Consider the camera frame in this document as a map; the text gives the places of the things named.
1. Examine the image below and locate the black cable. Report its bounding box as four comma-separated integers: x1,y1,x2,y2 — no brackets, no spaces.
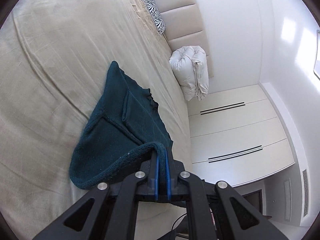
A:
170,213,188,240

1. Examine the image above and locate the folded white duvet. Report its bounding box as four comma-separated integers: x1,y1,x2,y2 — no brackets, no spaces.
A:
169,46,209,101

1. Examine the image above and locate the beige bed with sheet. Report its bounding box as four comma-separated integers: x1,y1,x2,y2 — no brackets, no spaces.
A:
1,0,191,239

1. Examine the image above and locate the dark teal knit sweater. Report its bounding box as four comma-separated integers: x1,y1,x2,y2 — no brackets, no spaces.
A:
69,61,173,199

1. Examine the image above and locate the zebra print pillow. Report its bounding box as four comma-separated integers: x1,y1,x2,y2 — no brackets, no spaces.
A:
143,0,166,35

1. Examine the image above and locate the beige padded headboard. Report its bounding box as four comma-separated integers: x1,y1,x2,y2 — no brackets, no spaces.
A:
154,0,214,77

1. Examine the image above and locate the white wardrobe with black handles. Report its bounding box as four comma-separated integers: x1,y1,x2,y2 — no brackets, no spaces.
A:
188,85,295,187

